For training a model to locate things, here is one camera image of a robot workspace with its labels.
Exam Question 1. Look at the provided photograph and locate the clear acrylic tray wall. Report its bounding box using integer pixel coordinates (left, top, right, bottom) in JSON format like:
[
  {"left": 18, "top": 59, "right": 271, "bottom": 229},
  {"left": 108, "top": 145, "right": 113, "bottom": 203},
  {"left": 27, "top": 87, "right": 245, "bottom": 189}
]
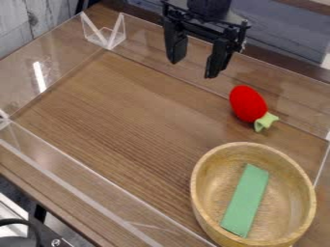
[{"left": 0, "top": 6, "right": 330, "bottom": 247}]

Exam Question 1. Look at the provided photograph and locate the black table leg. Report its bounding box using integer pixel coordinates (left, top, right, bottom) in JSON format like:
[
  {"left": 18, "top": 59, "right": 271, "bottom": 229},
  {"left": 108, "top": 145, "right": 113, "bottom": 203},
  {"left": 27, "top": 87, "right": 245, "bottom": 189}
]
[{"left": 29, "top": 203, "right": 47, "bottom": 223}]

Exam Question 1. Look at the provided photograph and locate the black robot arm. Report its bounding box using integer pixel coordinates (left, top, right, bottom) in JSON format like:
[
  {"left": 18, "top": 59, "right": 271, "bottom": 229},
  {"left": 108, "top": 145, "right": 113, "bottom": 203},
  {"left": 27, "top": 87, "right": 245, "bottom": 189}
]
[{"left": 161, "top": 0, "right": 251, "bottom": 78}]

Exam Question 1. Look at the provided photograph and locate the red plush strawberry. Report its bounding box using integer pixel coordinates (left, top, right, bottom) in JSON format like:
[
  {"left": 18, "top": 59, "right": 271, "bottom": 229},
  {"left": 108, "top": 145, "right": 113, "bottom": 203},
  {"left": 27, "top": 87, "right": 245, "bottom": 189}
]
[{"left": 229, "top": 85, "right": 279, "bottom": 132}]

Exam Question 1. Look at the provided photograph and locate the clear acrylic corner bracket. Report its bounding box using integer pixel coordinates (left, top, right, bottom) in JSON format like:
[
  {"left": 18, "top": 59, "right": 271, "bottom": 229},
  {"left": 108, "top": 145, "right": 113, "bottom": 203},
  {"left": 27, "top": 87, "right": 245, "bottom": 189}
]
[{"left": 79, "top": 13, "right": 126, "bottom": 50}]

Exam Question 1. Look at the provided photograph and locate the brown wooden bowl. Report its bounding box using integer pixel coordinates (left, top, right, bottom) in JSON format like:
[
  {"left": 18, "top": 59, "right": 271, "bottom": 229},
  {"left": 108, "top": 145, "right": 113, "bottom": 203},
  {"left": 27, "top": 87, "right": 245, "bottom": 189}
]
[{"left": 189, "top": 142, "right": 315, "bottom": 247}]

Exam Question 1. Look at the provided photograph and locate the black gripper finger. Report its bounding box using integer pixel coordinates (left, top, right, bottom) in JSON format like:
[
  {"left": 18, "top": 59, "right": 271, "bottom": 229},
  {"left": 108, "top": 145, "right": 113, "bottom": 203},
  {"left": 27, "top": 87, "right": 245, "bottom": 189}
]
[
  {"left": 164, "top": 18, "right": 188, "bottom": 64},
  {"left": 204, "top": 38, "right": 233, "bottom": 78}
]

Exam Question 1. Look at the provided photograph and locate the green rectangular block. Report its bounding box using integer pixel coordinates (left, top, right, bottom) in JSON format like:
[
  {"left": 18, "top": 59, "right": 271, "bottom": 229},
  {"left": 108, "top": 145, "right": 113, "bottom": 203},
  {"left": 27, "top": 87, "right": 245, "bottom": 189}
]
[{"left": 220, "top": 164, "right": 269, "bottom": 237}]

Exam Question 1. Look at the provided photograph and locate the black cable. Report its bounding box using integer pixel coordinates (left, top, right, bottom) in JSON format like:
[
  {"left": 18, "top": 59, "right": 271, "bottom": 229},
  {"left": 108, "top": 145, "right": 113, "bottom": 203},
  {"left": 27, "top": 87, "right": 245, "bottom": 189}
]
[{"left": 0, "top": 218, "right": 42, "bottom": 242}]

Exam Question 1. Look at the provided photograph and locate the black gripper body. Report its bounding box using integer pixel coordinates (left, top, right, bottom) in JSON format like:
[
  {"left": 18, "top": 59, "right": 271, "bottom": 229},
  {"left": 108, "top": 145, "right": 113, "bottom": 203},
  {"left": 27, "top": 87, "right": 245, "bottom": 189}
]
[{"left": 161, "top": 0, "right": 251, "bottom": 52}]

